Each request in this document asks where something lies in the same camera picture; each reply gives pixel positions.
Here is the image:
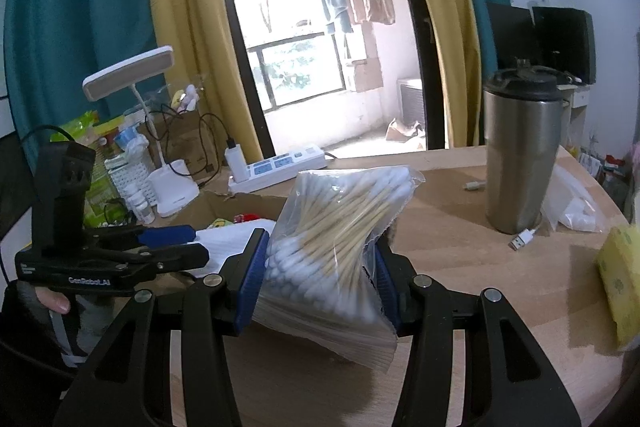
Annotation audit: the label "white balcony appliance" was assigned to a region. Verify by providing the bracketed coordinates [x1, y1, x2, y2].
[397, 77, 426, 128]

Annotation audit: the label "person's left hand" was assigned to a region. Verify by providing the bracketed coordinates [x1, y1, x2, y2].
[35, 286, 72, 314]

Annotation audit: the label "person's left forearm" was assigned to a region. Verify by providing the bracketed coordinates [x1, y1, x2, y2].
[0, 282, 68, 388]

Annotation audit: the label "white desk lamp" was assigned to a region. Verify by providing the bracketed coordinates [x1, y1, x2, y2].
[82, 47, 201, 219]

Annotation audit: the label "balcony window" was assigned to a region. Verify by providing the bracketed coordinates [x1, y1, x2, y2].
[247, 32, 348, 112]

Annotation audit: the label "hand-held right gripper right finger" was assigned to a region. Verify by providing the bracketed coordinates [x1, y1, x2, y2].
[372, 239, 583, 427]

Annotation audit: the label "brown paper bag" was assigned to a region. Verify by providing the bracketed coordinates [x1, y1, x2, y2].
[145, 109, 221, 178]

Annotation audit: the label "white charger block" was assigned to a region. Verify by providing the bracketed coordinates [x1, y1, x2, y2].
[224, 148, 249, 182]

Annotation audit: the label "black monitor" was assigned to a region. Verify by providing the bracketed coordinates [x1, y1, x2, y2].
[486, 2, 535, 80]
[531, 6, 597, 85]

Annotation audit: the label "white power strip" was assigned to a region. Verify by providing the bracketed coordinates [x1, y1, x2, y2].
[228, 144, 328, 195]

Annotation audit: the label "red and yellow packet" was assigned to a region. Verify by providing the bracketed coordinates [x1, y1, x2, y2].
[207, 213, 256, 229]

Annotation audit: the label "yellow tissue pack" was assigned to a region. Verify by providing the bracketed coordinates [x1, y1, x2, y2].
[595, 224, 640, 350]

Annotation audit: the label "black charging cable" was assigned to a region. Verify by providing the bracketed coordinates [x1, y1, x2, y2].
[150, 104, 241, 178]

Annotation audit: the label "steel tumbler with black lid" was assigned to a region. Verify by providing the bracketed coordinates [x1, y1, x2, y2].
[482, 66, 566, 235]

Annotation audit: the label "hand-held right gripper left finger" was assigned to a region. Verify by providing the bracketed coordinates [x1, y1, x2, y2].
[52, 228, 271, 427]

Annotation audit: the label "white perforated basket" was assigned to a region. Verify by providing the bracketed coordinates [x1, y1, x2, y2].
[105, 154, 151, 202]

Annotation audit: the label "torn cardboard scraps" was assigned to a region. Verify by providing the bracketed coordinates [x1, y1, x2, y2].
[385, 119, 426, 142]

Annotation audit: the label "yellow curtain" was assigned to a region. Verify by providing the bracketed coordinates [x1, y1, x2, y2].
[145, 0, 263, 162]
[390, 0, 483, 150]

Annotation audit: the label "black door frame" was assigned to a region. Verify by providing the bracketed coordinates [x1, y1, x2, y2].
[210, 0, 448, 158]

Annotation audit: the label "small plush toy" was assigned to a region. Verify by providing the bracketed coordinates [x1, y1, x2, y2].
[172, 84, 198, 110]

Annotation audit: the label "green snack bag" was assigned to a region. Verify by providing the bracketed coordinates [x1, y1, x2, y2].
[50, 111, 123, 228]

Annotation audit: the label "white USB plug cable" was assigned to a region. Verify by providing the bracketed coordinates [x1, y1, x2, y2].
[509, 228, 540, 253]

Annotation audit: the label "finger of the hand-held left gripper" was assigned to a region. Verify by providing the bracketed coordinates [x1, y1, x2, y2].
[85, 224, 197, 251]
[107, 243, 210, 285]

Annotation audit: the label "cardboard box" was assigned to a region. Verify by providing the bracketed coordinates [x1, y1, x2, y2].
[165, 189, 286, 278]

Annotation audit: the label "white cabinet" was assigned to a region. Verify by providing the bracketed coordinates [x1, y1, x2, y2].
[560, 82, 591, 148]

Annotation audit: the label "clear plastic bag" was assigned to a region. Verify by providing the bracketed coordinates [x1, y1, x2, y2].
[540, 164, 608, 233]

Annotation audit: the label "white paper towel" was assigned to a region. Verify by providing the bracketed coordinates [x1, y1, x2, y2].
[195, 219, 278, 280]

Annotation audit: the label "bag of cotton swabs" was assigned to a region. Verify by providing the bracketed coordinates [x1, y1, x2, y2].
[252, 166, 426, 370]

